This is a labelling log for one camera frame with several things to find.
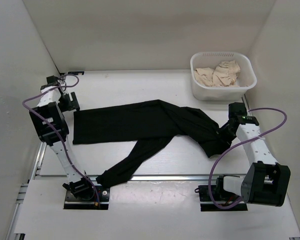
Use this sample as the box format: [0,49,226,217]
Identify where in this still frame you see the black trousers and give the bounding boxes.
[72,100,231,188]

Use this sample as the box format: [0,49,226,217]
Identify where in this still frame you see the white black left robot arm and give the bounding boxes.
[22,74,99,202]

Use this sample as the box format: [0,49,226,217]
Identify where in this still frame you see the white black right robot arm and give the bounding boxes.
[208,102,291,208]

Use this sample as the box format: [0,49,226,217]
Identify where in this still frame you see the dark label sticker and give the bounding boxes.
[67,71,85,76]

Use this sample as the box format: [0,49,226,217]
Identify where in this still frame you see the beige crumpled garment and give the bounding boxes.
[194,60,241,87]

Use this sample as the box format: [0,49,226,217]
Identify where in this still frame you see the white plastic basket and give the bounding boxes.
[190,51,257,101]

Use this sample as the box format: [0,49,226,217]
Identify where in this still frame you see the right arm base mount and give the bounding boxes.
[194,175,248,212]

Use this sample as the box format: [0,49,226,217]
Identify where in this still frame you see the aluminium front rail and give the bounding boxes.
[84,174,251,182]

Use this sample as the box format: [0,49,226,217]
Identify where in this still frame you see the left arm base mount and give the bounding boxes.
[62,177,111,210]

